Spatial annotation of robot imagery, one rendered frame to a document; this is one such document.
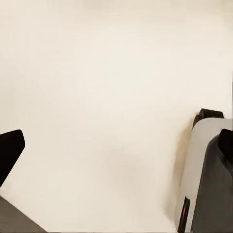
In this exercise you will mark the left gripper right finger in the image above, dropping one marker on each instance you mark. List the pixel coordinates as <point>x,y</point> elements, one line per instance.
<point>225,144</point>

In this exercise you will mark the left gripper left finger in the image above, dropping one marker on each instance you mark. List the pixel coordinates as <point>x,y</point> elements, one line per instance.
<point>12,145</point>

